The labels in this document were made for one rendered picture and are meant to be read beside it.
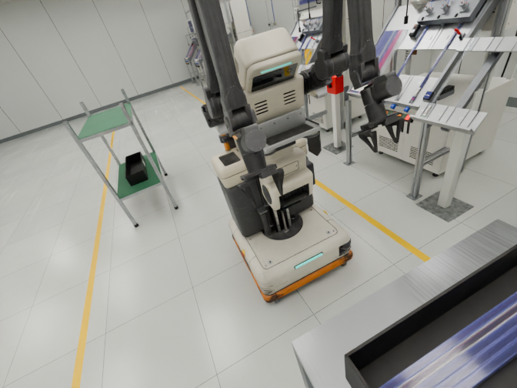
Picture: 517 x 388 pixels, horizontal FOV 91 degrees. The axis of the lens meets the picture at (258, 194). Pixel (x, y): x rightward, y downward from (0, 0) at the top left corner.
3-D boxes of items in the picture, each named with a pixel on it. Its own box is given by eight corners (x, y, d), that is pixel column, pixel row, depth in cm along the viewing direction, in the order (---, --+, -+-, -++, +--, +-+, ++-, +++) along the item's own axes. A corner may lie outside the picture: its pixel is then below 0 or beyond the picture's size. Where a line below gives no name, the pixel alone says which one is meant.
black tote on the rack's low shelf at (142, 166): (148, 179, 252) (142, 170, 245) (131, 186, 248) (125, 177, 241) (145, 159, 297) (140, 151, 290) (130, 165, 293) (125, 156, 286)
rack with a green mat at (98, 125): (135, 228, 251) (61, 122, 188) (132, 188, 323) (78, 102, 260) (178, 208, 262) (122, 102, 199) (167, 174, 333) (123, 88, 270)
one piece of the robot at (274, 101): (243, 195, 144) (211, 87, 102) (300, 170, 151) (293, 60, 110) (262, 225, 125) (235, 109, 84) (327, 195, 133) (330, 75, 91)
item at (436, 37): (461, 53, 156) (458, 48, 153) (377, 52, 208) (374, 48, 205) (498, -3, 147) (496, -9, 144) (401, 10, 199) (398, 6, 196)
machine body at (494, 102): (437, 181, 209) (453, 107, 173) (371, 153, 264) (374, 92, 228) (489, 152, 223) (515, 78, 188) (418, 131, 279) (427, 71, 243)
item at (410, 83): (422, 108, 164) (420, 105, 162) (351, 93, 216) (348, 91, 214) (441, 79, 159) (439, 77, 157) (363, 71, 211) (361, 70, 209)
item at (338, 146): (335, 155, 278) (332, 80, 233) (322, 148, 297) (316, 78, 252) (353, 146, 283) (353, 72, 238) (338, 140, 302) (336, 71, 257)
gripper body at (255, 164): (278, 169, 73) (269, 145, 72) (246, 182, 71) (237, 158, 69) (271, 169, 79) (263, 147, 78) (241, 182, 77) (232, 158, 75)
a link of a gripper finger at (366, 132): (395, 145, 82) (387, 118, 80) (377, 154, 81) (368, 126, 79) (380, 148, 89) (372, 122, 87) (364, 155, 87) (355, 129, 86)
